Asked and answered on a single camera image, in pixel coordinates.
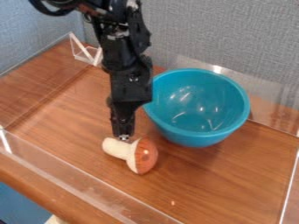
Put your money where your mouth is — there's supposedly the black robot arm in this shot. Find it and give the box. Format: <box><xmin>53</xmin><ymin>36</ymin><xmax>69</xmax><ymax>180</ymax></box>
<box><xmin>28</xmin><ymin>0</ymin><xmax>153</xmax><ymax>141</ymax></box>

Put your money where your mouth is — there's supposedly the clear acrylic back barrier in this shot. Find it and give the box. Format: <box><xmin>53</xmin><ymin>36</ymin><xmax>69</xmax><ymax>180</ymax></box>
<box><xmin>144</xmin><ymin>55</ymin><xmax>299</xmax><ymax>145</ymax></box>

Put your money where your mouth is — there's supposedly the clear acrylic front barrier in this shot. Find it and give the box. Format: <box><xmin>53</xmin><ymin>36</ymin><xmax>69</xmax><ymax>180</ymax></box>
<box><xmin>0</xmin><ymin>126</ymin><xmax>182</xmax><ymax>224</ymax></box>

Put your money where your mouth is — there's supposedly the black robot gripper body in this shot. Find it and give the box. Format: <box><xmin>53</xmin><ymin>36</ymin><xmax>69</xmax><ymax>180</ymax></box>
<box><xmin>105</xmin><ymin>55</ymin><xmax>153</xmax><ymax>110</ymax></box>

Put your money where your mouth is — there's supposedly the clear acrylic corner bracket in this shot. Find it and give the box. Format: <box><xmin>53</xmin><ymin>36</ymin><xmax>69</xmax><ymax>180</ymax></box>
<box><xmin>69</xmin><ymin>32</ymin><xmax>103</xmax><ymax>67</ymax></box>

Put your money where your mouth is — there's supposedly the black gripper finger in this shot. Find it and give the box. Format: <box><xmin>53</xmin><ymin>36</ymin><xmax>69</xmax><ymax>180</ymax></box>
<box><xmin>109</xmin><ymin>102</ymin><xmax>137</xmax><ymax>141</ymax></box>

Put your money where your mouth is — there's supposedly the clear acrylic barrier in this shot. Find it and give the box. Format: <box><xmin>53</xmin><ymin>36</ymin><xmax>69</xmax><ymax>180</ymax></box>
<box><xmin>0</xmin><ymin>126</ymin><xmax>182</xmax><ymax>224</ymax></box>
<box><xmin>144</xmin><ymin>55</ymin><xmax>299</xmax><ymax>145</ymax></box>

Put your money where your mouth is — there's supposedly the blue plastic bowl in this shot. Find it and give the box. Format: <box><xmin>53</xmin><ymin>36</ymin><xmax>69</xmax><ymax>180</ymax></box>
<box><xmin>144</xmin><ymin>68</ymin><xmax>250</xmax><ymax>148</ymax></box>

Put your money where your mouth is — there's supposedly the brown and white toy mushroom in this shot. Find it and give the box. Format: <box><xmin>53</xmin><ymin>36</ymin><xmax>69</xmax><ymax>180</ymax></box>
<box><xmin>101</xmin><ymin>137</ymin><xmax>157</xmax><ymax>175</ymax></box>

